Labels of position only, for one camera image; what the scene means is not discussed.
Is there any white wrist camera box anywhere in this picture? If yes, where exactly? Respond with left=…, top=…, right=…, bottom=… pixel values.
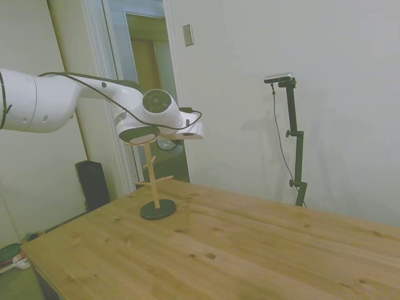
left=177, top=107, right=201, bottom=128

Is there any white closet door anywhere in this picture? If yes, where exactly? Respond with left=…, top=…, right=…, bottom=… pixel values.
left=0, top=0, right=90, bottom=248

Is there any grey exterior camera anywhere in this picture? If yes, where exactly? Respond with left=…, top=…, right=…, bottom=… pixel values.
left=264, top=72, right=294, bottom=84

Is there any white floor item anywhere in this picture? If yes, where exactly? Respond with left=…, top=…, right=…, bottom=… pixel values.
left=12, top=254, right=31, bottom=270

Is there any blue enamel mug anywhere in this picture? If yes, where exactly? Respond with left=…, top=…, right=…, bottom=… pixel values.
left=156, top=138, right=184, bottom=153

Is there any grey-blue open door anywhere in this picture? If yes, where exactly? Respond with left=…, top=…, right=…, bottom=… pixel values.
left=102, top=0, right=144, bottom=188

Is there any dark floor rod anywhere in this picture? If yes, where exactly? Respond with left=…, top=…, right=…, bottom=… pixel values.
left=43, top=212, right=90, bottom=234

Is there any green floor item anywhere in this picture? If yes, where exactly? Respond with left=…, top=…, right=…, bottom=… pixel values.
left=0, top=242, right=23, bottom=263

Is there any wooden mug tree black base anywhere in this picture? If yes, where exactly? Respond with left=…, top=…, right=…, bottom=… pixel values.
left=133, top=142, right=176, bottom=221

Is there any black camera stand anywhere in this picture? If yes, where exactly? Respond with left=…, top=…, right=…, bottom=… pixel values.
left=277, top=77, right=309, bottom=208

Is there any wooden hallway door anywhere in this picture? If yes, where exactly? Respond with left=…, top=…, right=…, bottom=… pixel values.
left=131, top=39, right=170, bottom=94

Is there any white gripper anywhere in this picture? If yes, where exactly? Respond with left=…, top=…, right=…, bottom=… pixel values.
left=159, top=121, right=206, bottom=141

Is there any metal wall switch plate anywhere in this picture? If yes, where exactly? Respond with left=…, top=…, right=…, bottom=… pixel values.
left=182, top=23, right=194, bottom=48

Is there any white door frame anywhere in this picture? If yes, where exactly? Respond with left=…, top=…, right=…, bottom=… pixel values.
left=79, top=0, right=194, bottom=201

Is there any black speaker box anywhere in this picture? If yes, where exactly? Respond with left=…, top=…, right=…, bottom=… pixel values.
left=74, top=160, right=111, bottom=213

